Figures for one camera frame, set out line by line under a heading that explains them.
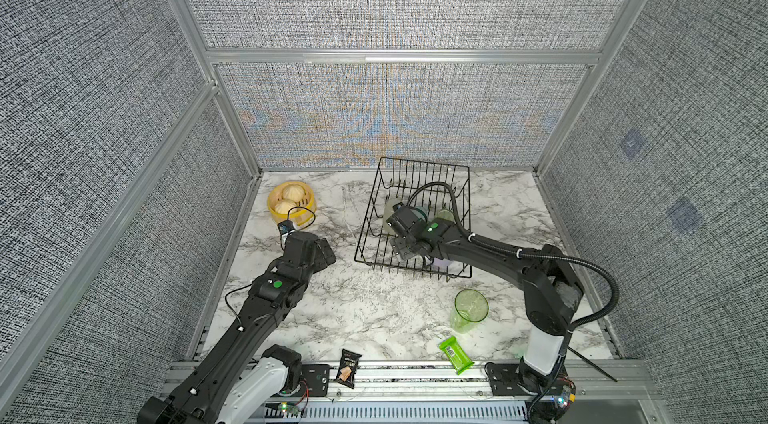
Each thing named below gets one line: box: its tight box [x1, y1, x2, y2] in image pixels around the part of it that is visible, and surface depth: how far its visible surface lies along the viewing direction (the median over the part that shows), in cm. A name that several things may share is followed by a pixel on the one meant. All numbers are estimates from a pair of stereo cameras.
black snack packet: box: [335, 348, 362, 389], surface depth 76 cm
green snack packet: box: [438, 335, 475, 375], surface depth 78 cm
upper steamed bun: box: [283, 184, 305, 202], surface depth 108 cm
